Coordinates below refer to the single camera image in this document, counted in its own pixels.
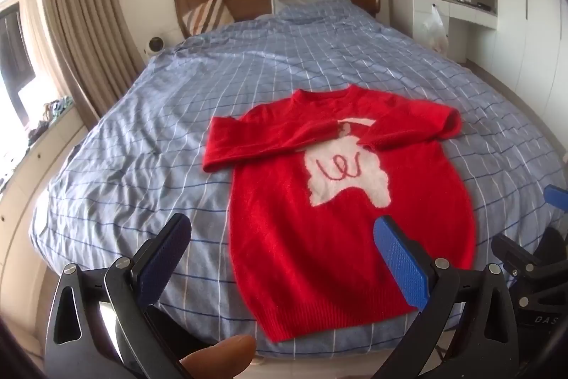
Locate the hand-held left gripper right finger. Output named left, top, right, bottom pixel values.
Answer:
left=373, top=216, right=520, bottom=379

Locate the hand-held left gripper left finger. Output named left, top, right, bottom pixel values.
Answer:
left=44, top=214, right=192, bottom=379

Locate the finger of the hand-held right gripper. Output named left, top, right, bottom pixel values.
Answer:
left=491, top=232, right=568, bottom=309
left=543, top=185, right=568, bottom=260

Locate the red knitted sweater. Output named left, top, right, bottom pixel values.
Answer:
left=203, top=85, right=476, bottom=343

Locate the person's left hand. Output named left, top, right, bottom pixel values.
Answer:
left=180, top=335, right=257, bottom=379

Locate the bed with blue checked sheet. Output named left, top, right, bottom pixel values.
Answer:
left=29, top=1, right=568, bottom=357

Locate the white low window cabinet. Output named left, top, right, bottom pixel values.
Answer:
left=0, top=108, right=89, bottom=273

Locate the white wardrobe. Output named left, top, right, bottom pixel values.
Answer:
left=459, top=0, right=568, bottom=135

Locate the windowsill clutter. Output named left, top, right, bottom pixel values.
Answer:
left=27, top=96, right=74, bottom=140

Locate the clear plastic bag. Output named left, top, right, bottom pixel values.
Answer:
left=419, top=5, right=450, bottom=55

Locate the white built-in desk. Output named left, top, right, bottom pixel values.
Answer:
left=388, top=0, right=498, bottom=64

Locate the round white bedside device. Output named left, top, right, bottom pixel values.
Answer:
left=143, top=35, right=166, bottom=59

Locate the beige curtain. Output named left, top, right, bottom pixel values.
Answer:
left=39, top=0, right=147, bottom=131

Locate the striped brown cushion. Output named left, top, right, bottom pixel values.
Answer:
left=182, top=0, right=236, bottom=38

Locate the window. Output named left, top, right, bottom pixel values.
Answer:
left=0, top=1, right=36, bottom=126

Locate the blue checked pillow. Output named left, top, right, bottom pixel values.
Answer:
left=271, top=0, right=351, bottom=18

